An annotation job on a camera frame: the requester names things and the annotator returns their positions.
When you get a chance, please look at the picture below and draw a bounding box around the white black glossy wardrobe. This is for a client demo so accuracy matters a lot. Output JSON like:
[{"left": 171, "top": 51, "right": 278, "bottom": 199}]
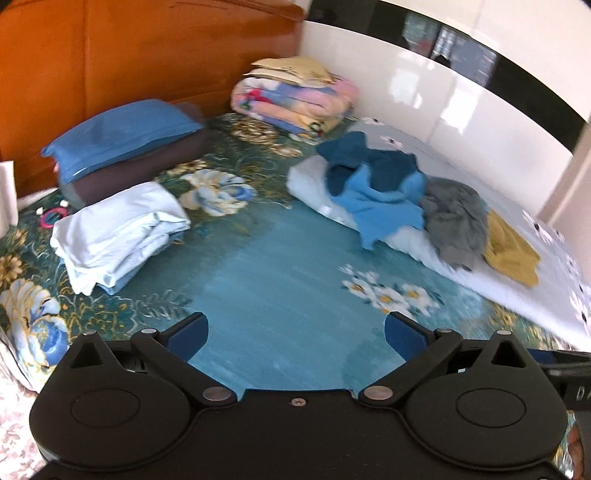
[{"left": 301, "top": 1, "right": 590, "bottom": 214}]

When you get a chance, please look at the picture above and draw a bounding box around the blue fleece garment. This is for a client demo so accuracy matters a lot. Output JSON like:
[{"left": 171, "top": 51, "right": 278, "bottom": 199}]
[{"left": 317, "top": 131, "right": 426, "bottom": 250}]

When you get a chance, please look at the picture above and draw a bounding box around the light blue garment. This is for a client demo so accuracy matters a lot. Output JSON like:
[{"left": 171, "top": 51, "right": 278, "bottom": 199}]
[{"left": 98, "top": 232, "right": 184, "bottom": 296}]

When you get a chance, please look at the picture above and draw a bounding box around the dark brown pillow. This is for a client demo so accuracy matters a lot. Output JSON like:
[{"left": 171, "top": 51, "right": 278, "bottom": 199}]
[{"left": 58, "top": 102, "right": 211, "bottom": 210}]

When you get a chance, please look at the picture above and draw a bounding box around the blue pillow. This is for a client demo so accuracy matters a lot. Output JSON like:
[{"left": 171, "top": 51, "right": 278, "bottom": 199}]
[{"left": 41, "top": 99, "right": 204, "bottom": 183}]

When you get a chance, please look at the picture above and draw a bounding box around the white printed t-shirt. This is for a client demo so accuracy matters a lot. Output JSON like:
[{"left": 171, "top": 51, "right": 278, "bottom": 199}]
[{"left": 50, "top": 182, "right": 190, "bottom": 296}]

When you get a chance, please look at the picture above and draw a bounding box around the grey sweatshirt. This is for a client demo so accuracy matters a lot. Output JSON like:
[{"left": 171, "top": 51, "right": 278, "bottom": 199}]
[{"left": 420, "top": 177, "right": 488, "bottom": 271}]

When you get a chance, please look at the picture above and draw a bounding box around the yellow pillow on blanket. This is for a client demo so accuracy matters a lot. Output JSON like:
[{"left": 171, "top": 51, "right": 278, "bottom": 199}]
[{"left": 245, "top": 56, "right": 335, "bottom": 88}]

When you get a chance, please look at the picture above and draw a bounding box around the white object at headboard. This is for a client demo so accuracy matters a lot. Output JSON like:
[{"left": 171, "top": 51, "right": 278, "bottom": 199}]
[{"left": 0, "top": 161, "right": 19, "bottom": 237}]

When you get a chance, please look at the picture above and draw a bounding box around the teal floral bed blanket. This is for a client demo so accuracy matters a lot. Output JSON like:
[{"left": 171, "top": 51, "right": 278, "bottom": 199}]
[{"left": 1, "top": 114, "right": 565, "bottom": 392}]

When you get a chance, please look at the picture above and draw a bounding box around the folded colourful floral blanket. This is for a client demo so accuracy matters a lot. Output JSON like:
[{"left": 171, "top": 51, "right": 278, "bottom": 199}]
[{"left": 230, "top": 77, "right": 359, "bottom": 138}]

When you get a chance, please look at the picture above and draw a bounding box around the orange wooden bed headboard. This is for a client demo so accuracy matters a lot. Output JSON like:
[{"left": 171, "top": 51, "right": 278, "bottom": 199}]
[{"left": 0, "top": 0, "right": 304, "bottom": 196}]

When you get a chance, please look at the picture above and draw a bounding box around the mustard yellow knit sweater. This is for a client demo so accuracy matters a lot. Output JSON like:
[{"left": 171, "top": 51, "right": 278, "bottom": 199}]
[{"left": 484, "top": 210, "right": 541, "bottom": 288}]

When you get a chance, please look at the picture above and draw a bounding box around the light blue daisy quilt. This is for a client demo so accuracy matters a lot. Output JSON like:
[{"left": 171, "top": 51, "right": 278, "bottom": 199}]
[{"left": 287, "top": 117, "right": 590, "bottom": 350}]

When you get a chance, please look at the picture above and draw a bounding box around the pink ring hair tie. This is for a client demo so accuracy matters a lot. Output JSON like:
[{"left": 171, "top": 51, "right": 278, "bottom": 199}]
[{"left": 38, "top": 207, "right": 69, "bottom": 230}]

